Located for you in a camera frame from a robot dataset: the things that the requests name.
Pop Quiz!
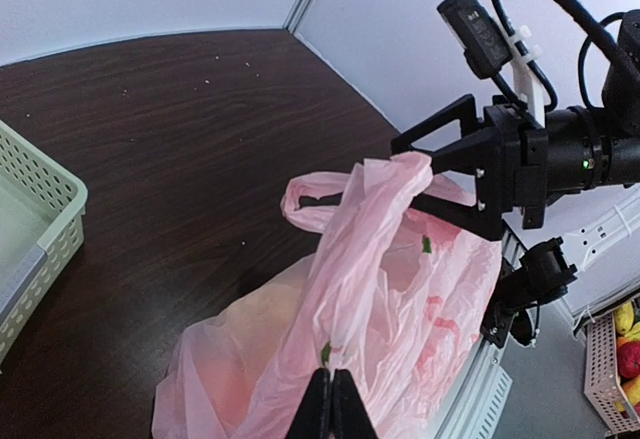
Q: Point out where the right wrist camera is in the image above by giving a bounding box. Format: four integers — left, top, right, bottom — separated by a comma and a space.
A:
436, 0, 549, 128

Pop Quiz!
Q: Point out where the pink plastic bag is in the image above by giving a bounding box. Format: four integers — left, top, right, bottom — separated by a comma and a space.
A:
151, 152, 501, 438

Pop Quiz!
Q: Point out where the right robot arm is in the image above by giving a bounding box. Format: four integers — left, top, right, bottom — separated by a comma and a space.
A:
391, 1, 639, 348

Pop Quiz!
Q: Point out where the red apple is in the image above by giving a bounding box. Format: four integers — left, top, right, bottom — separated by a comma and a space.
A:
617, 342, 640, 379

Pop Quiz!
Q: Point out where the yellow banana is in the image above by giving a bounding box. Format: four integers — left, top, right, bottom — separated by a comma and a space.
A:
613, 301, 636, 338

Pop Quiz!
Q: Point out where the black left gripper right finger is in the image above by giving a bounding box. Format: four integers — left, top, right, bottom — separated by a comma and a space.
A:
330, 369, 376, 439

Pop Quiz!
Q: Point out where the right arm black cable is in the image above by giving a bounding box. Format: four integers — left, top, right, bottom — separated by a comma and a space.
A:
483, 0, 640, 115

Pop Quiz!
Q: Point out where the front aluminium rail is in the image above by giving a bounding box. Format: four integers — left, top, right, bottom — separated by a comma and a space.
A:
429, 223, 531, 439

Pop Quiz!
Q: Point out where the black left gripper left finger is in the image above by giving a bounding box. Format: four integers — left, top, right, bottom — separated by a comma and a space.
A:
285, 368, 332, 439

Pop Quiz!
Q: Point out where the green perforated plastic basket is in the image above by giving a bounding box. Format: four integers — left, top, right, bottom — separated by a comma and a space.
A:
1, 123, 88, 358

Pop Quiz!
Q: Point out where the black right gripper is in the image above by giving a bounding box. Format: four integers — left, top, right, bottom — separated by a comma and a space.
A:
391, 94, 549, 241

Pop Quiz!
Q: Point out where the pink fruit crate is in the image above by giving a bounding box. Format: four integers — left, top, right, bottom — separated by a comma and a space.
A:
584, 300, 639, 436

